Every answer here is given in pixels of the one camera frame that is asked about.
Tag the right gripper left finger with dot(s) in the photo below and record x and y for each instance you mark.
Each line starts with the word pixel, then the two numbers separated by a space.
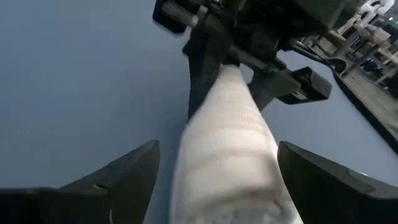
pixel 109 199

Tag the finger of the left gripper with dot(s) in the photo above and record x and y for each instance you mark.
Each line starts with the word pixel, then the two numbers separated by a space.
pixel 273 85
pixel 205 62

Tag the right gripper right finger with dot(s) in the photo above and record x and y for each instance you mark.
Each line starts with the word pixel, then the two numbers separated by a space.
pixel 326 196

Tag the white checked towel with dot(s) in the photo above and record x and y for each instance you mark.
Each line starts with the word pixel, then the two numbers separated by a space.
pixel 230 155

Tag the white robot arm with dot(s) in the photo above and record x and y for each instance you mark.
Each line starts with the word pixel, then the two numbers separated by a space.
pixel 370 7

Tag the blue table mat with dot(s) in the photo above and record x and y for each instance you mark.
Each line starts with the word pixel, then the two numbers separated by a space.
pixel 77 77

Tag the black table frame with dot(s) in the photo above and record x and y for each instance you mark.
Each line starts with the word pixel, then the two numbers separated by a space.
pixel 367 115

